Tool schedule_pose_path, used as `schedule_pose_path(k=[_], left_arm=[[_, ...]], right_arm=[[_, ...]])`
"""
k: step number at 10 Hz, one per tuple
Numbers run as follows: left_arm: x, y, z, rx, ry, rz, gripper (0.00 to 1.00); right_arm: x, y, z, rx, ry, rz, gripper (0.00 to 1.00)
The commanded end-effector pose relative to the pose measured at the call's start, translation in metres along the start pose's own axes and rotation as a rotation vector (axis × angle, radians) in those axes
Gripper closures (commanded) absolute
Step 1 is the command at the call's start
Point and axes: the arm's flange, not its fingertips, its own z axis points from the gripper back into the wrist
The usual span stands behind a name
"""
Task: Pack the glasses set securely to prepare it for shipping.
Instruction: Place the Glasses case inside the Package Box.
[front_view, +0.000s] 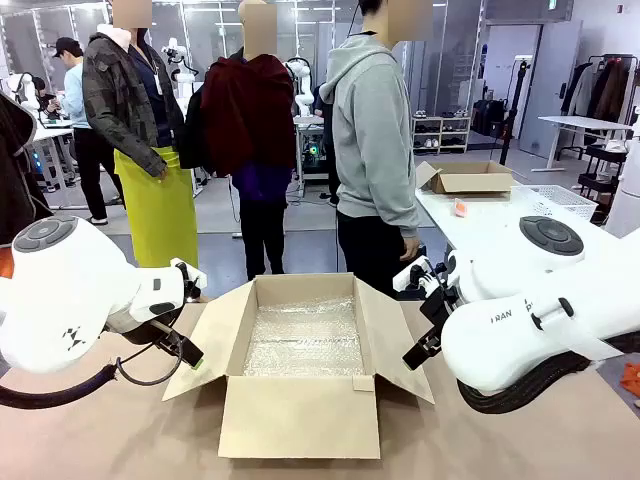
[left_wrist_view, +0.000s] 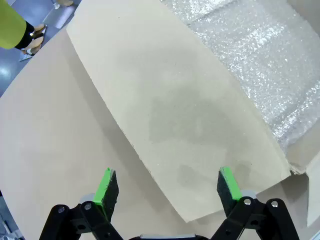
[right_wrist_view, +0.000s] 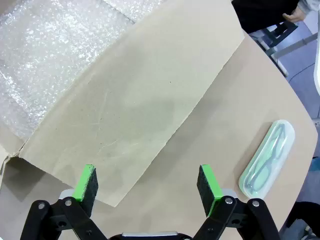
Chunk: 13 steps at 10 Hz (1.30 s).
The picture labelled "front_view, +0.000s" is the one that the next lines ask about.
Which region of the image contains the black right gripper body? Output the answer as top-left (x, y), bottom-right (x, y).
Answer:
top-left (419, 284), bottom-right (459, 334)

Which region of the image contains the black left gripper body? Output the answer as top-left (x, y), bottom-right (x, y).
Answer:
top-left (106, 305), bottom-right (185, 347)

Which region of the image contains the person's grey sleeved right forearm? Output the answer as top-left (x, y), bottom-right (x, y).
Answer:
top-left (378, 162), bottom-right (422, 239)

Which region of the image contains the person's right hand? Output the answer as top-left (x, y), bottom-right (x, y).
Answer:
top-left (400, 233), bottom-right (423, 263)

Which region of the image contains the white side table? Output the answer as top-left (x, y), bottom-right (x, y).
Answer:
top-left (414, 183), bottom-right (640, 264)

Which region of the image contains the clear bubble wrap sheet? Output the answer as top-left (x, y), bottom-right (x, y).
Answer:
top-left (242, 295), bottom-right (366, 379)

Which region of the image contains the yellow green skirt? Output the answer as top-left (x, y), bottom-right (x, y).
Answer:
top-left (113, 146), bottom-right (200, 269)

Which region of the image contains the open brown cardboard box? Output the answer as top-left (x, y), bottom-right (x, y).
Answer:
top-left (160, 272), bottom-right (436, 460)

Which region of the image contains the small open cardboard box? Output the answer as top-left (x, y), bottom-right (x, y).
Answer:
top-left (414, 159), bottom-right (516, 196)

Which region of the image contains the white plastic basket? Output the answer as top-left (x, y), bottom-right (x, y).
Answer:
top-left (509, 183), bottom-right (599, 222)

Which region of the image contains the person in grey hoodie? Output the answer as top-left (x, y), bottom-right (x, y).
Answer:
top-left (318, 0), bottom-right (436, 301)

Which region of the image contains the white shoe rack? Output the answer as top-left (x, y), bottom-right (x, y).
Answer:
top-left (410, 115), bottom-right (472, 155)

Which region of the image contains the black suitcase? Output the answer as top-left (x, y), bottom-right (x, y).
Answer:
top-left (471, 98), bottom-right (512, 139)

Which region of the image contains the computer tower with lights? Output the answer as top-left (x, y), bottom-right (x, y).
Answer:
top-left (298, 123), bottom-right (329, 182)

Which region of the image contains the orange cloth piece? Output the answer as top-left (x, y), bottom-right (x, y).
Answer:
top-left (619, 360), bottom-right (640, 397)

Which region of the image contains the black tripod stand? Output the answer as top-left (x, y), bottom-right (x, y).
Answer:
top-left (499, 56), bottom-right (532, 167)

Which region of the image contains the white workbench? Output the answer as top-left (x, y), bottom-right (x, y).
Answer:
top-left (28, 123), bottom-right (77, 207)

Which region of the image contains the black utility cart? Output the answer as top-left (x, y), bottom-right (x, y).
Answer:
top-left (577, 141), bottom-right (629, 224)

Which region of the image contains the figure in camouflage jacket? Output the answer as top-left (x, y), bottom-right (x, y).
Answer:
top-left (81, 0), bottom-right (201, 269)

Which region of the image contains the white background desk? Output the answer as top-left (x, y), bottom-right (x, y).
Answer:
top-left (537, 114), bottom-right (634, 174)

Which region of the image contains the person in black cap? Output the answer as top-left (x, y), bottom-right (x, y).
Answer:
top-left (51, 35), bottom-right (124, 226)

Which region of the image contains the figure in dark red jacket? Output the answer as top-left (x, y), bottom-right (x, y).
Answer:
top-left (178, 0), bottom-right (297, 282)

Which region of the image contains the grey door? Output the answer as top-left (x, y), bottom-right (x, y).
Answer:
top-left (483, 22), bottom-right (544, 157)

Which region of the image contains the clothes rack with coats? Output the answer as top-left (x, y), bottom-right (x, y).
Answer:
top-left (559, 53), bottom-right (639, 127)

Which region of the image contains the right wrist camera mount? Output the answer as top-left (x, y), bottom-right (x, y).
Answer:
top-left (392, 255), bottom-right (451, 297)

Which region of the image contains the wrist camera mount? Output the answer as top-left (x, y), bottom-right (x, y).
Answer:
top-left (392, 255), bottom-right (451, 297)
top-left (169, 257), bottom-right (209, 304)

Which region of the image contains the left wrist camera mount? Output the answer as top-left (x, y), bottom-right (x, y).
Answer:
top-left (169, 257), bottom-right (209, 304)

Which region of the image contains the right arm black cable sleeve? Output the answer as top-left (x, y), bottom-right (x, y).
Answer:
top-left (456, 331), bottom-right (640, 415)

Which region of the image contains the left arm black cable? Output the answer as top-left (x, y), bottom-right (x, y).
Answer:
top-left (0, 342), bottom-right (187, 409)

